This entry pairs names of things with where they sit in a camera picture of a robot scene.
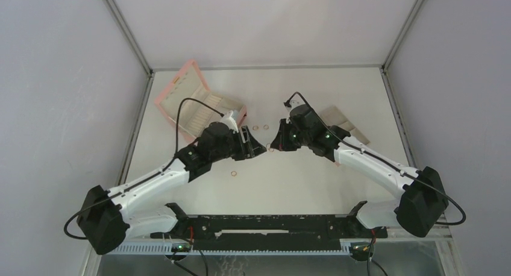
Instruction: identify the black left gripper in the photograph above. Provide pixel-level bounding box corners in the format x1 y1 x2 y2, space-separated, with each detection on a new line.
210 127 266 163

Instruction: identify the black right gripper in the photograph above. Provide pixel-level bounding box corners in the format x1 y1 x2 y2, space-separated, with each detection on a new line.
271 119 311 152

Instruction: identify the pink jewelry box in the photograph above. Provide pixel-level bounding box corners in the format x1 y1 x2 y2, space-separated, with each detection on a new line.
154 60 247 143

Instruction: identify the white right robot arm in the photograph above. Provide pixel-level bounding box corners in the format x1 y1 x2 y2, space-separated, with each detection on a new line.
271 101 449 237

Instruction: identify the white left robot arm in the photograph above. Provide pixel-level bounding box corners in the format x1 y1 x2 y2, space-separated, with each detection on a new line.
77 122 267 255

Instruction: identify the pink jewelry drawer tray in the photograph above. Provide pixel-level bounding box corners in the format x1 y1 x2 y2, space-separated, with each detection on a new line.
318 105 370 146

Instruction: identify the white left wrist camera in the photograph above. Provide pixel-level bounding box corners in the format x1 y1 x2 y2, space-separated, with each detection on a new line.
220 110 239 133

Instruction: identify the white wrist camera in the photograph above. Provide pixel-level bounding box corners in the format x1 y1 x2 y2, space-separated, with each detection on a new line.
284 99 304 111
220 110 239 133

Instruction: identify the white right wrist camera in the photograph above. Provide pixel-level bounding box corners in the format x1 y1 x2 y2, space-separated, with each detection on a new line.
284 99 304 111

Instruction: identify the black right camera cable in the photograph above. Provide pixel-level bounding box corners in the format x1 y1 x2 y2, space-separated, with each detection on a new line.
284 92 467 226

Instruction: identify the black camera cable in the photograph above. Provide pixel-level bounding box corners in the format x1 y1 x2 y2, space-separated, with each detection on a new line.
284 92 467 226
63 98 225 240

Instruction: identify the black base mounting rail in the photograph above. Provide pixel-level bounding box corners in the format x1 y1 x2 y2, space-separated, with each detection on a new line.
150 203 388 252

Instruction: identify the black left camera cable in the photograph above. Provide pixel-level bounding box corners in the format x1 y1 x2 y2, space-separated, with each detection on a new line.
63 98 225 240

